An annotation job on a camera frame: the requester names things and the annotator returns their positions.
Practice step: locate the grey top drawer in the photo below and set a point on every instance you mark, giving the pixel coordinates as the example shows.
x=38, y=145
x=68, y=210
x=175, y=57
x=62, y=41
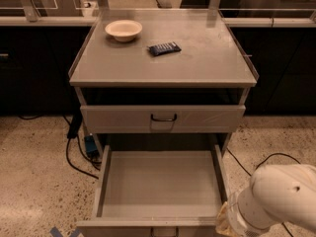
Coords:
x=162, y=119

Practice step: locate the long background counter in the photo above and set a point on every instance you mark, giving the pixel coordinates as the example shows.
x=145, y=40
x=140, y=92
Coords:
x=239, y=22

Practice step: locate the grey drawer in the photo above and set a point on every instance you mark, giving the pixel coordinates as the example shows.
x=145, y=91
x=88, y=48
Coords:
x=162, y=119
x=158, y=194

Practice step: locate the blue power adapter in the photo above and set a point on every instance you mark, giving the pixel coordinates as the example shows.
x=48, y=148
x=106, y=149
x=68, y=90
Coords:
x=90, y=145

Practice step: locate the white bowl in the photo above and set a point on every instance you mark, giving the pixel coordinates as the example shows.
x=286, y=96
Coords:
x=123, y=30

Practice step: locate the grey drawer cabinet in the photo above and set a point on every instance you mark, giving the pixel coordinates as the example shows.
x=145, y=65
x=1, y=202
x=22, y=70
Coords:
x=210, y=69

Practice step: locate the dark blue snack packet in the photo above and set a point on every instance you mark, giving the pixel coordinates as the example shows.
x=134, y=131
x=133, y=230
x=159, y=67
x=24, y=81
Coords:
x=163, y=48

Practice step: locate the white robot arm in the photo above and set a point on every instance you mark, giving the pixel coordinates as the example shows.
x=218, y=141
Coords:
x=275, y=194

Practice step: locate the blue tape cross mark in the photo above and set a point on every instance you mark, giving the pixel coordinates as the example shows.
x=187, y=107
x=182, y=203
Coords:
x=55, y=232

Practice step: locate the white padded gripper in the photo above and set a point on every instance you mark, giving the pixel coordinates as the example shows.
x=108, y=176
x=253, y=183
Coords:
x=233, y=214

